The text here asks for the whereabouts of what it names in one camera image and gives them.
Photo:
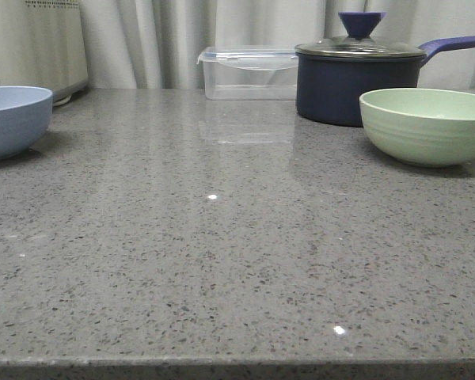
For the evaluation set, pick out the light blue bowl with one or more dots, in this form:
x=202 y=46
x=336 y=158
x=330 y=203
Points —
x=25 y=114

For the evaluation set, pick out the white kitchen appliance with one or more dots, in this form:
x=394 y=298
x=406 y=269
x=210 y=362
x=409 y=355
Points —
x=41 y=44

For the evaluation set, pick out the glass lid with blue knob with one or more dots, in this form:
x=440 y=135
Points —
x=358 y=43

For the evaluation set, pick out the clear plastic food container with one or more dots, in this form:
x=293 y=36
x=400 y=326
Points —
x=250 y=72

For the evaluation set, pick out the light green bowl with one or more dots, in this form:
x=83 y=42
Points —
x=424 y=127

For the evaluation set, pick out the dark blue saucepan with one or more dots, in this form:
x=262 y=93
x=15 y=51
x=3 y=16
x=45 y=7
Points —
x=328 y=89

